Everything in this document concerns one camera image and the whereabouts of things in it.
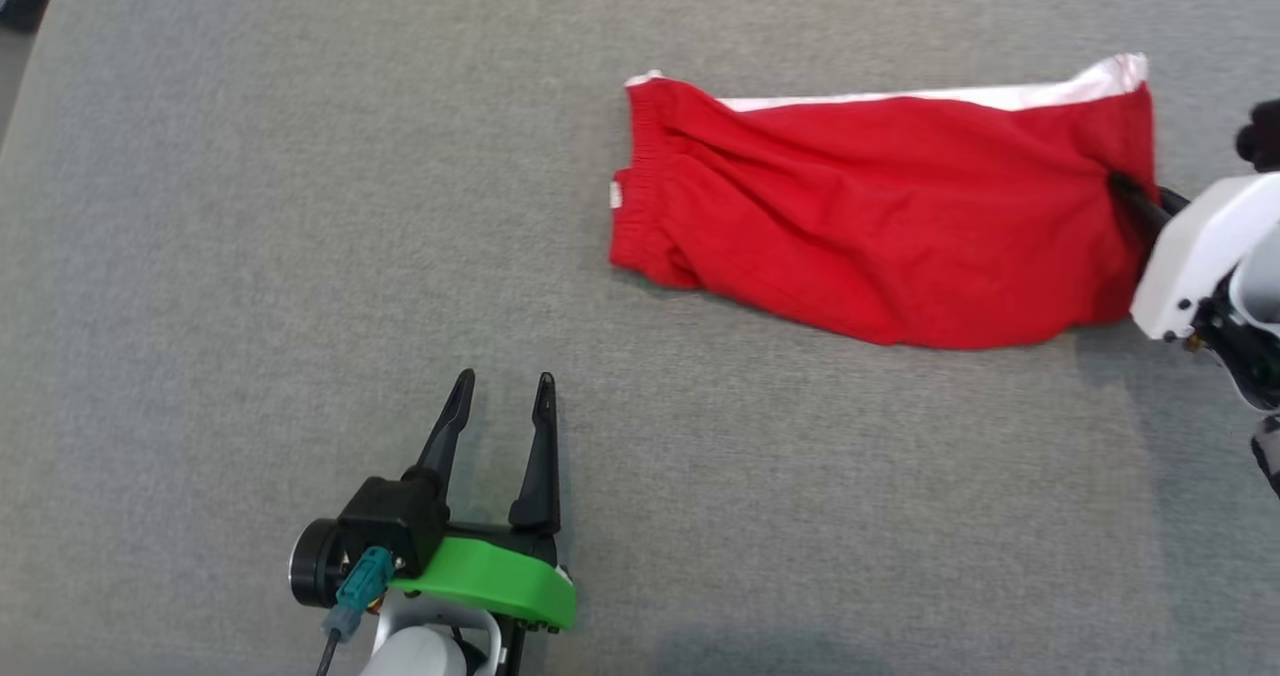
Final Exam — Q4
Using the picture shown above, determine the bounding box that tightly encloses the red shirt with white trim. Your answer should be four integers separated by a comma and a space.
607, 52, 1162, 351

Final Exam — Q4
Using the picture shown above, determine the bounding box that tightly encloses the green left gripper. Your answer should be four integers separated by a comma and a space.
387, 367, 579, 633

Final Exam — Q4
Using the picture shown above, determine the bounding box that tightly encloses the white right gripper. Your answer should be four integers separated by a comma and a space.
1107, 170, 1280, 343

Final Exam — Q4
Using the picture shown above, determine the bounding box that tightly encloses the left teal-plug black cable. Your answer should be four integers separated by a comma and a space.
314, 545, 397, 676

